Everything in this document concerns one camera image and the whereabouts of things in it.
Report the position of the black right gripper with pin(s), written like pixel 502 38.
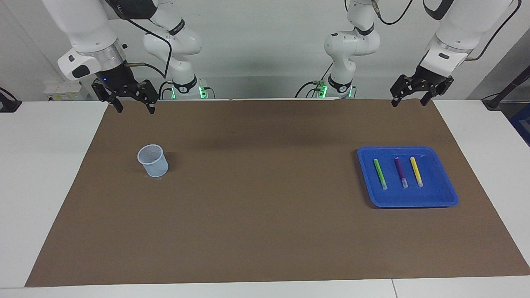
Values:
pixel 120 80

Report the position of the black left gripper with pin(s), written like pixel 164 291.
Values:
pixel 428 80

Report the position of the yellow pen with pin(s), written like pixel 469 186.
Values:
pixel 415 169

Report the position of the purple pen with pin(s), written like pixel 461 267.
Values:
pixel 400 169

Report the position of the green pen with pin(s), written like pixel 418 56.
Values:
pixel 380 174

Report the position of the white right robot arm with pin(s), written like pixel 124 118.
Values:
pixel 83 25

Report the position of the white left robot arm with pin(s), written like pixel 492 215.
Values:
pixel 468 20

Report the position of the light blue mesh pen cup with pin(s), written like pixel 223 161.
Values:
pixel 154 165

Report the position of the black stand with pole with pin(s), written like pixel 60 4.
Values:
pixel 492 102

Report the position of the blue plastic tray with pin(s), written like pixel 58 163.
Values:
pixel 397 196

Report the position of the blue crate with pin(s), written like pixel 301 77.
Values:
pixel 522 124

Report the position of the black table clamp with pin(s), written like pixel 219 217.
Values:
pixel 8 105

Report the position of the brown table mat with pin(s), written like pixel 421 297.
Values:
pixel 265 207

